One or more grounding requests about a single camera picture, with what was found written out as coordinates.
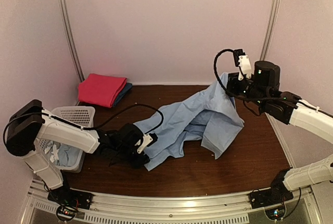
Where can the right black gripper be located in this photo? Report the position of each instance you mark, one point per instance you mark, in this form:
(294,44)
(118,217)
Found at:
(231,82)

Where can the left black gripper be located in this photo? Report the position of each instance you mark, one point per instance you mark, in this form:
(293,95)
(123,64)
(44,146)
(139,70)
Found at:
(138,163)

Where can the light blue shirt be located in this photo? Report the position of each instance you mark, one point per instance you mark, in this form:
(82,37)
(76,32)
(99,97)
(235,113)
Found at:
(209,116)

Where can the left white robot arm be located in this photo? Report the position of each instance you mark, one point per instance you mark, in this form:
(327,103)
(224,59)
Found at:
(32,123)

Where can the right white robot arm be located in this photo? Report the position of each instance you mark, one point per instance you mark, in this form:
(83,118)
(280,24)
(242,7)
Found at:
(260,85)

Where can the white plastic laundry basket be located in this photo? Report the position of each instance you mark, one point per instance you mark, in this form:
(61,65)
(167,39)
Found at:
(81,115)

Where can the folded dark blue cloth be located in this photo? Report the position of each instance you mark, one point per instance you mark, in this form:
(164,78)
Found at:
(122,93)

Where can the blue printed garment in basket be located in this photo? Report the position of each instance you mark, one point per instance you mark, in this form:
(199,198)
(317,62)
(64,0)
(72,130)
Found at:
(63,156)

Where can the folded pink cloth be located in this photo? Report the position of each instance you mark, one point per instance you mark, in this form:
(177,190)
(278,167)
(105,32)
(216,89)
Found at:
(100,90)

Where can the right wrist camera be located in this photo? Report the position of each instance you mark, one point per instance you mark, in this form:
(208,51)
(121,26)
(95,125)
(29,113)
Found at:
(242,61)

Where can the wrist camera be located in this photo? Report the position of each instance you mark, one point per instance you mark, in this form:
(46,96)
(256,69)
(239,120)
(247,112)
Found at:
(242,61)
(145,141)

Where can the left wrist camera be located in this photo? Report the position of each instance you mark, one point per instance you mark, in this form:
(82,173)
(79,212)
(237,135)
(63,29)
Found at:
(145,141)

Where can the right aluminium corner post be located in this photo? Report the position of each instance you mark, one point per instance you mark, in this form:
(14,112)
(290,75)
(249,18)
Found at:
(275,4)

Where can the aluminium corner post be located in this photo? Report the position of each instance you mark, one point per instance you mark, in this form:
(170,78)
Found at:
(70,39)
(275,4)

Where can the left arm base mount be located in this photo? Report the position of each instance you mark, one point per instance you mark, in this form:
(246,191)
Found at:
(66,196)

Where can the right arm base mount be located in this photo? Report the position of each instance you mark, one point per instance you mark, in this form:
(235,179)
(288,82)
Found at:
(276,194)

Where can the aluminium front rail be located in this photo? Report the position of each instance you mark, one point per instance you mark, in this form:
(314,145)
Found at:
(108,208)

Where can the left aluminium corner post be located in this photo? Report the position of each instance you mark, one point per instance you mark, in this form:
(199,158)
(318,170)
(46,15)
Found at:
(70,39)

